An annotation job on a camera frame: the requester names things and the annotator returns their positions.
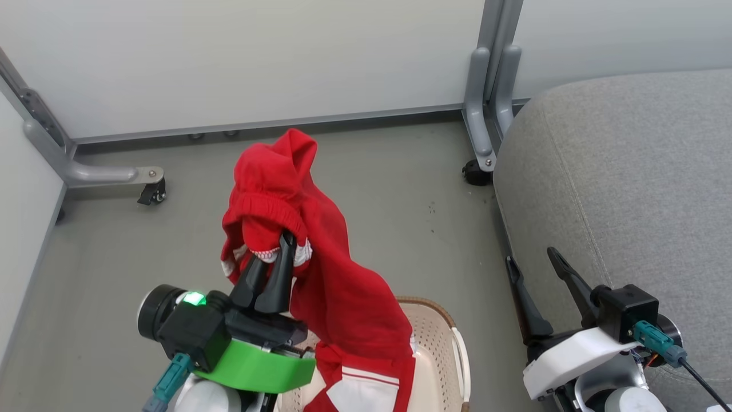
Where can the black round caster wheel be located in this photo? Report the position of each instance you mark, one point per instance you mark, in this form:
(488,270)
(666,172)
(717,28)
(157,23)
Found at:
(476,173)

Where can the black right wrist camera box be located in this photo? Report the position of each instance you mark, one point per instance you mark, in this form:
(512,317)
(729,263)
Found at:
(626,309)

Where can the black caster with metal bracket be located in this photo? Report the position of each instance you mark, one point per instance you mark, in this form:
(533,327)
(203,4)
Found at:
(153,191)

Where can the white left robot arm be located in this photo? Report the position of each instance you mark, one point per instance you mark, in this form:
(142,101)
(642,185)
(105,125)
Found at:
(206,400)

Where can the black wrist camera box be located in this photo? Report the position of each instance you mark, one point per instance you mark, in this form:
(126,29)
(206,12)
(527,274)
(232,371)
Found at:
(626,309)
(191,337)

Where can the grey partition bottom rail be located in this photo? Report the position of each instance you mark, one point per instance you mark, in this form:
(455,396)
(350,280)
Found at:
(257,126)

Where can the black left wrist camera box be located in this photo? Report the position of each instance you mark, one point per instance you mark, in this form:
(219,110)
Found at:
(191,337)

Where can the grey fabric sofa seat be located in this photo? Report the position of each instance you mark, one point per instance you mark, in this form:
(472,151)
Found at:
(629,171)

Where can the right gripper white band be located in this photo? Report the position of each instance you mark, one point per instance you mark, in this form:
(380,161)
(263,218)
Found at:
(566,357)

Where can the red and white garment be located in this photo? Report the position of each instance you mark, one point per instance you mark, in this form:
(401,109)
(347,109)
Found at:
(331,274)

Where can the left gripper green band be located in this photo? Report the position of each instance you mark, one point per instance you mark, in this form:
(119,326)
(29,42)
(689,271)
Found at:
(257,366)

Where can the grey partition foot bracket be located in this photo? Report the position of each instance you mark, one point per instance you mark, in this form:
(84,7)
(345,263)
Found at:
(479,114)
(506,91)

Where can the grey partition upright post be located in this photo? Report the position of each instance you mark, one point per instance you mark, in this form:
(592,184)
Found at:
(496,28)

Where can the cream perforated laundry basket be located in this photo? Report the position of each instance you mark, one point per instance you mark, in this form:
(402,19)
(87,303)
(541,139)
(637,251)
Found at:
(437,355)

